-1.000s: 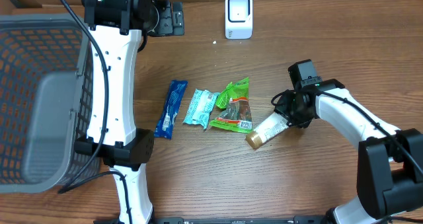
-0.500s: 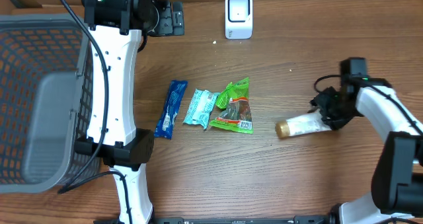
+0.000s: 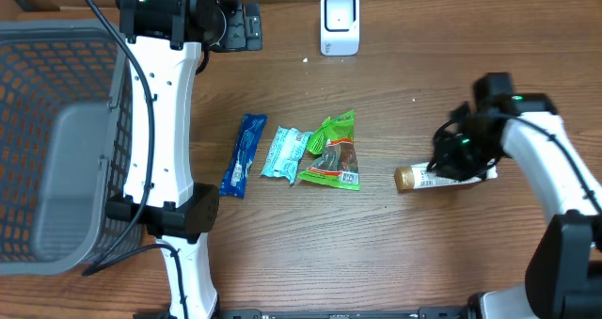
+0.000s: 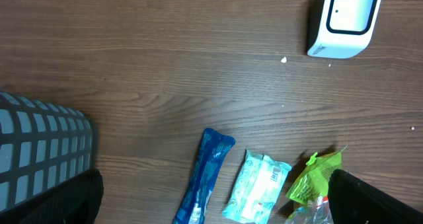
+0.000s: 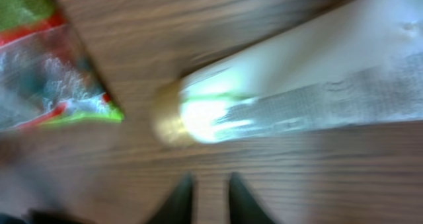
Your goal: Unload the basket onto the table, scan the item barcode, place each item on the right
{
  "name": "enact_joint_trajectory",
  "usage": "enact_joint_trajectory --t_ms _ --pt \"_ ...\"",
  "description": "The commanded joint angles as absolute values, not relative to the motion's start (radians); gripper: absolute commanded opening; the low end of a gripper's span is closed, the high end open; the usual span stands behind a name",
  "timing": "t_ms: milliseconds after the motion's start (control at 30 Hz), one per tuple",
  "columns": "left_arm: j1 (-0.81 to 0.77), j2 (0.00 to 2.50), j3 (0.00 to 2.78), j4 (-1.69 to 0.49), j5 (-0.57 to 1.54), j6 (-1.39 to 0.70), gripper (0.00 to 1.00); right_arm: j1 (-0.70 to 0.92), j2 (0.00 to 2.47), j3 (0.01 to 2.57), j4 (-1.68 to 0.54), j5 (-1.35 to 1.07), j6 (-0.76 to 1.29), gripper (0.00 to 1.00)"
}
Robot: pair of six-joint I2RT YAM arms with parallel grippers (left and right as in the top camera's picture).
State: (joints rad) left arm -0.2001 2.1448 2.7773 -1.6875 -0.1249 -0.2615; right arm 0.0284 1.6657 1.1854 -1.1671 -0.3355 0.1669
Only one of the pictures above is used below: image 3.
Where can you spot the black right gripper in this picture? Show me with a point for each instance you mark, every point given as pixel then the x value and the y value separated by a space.
pixel 448 161

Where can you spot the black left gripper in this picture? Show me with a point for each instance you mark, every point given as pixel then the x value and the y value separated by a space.
pixel 245 33

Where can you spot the white conditioner tube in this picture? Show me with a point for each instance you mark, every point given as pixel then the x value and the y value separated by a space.
pixel 418 177

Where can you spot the green clear snack bag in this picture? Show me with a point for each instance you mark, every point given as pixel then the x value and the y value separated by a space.
pixel 336 164

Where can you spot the teal white snack packet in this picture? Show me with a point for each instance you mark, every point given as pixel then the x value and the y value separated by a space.
pixel 285 153

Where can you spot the blue snack bar wrapper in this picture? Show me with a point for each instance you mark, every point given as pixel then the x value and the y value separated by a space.
pixel 236 176

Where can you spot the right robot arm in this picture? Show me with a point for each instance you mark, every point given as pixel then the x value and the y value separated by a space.
pixel 562 280

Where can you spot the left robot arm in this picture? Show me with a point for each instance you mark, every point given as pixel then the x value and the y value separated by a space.
pixel 167 45

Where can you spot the white barcode scanner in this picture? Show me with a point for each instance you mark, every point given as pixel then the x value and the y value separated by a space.
pixel 339 27

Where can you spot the grey plastic mesh basket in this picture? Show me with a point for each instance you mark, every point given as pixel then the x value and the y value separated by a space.
pixel 66 128

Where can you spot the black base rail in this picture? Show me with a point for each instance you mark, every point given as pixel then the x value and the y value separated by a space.
pixel 453 312

